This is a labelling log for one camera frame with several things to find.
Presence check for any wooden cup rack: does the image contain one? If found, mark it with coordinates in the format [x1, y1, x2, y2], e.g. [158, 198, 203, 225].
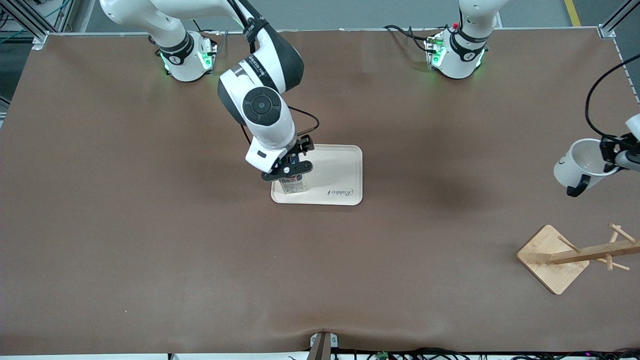
[515, 222, 640, 296]

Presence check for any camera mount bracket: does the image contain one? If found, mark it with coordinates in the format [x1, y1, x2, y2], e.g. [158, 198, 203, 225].
[306, 331, 340, 360]

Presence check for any white cup black handle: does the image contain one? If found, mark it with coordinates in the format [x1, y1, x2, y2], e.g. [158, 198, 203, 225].
[553, 138, 622, 198]

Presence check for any black right base cable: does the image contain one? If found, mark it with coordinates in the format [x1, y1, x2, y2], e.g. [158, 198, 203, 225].
[192, 17, 222, 37]

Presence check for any black base cable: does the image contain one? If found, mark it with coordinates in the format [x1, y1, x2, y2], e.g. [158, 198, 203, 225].
[383, 24, 437, 54]
[192, 17, 222, 37]

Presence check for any cream plastic tray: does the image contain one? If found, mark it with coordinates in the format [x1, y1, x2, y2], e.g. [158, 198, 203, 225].
[270, 144, 364, 207]

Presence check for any blue milk carton green cap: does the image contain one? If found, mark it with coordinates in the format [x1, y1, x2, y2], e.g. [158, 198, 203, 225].
[278, 169, 307, 195]

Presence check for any black left base cable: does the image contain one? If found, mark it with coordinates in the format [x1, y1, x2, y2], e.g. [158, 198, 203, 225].
[383, 24, 437, 54]

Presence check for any table cover sheet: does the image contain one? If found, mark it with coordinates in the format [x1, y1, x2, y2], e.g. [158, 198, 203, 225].
[0, 29, 640, 357]

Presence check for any aluminium frame post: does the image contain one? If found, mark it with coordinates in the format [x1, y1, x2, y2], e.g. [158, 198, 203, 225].
[596, 0, 640, 40]
[0, 0, 77, 51]

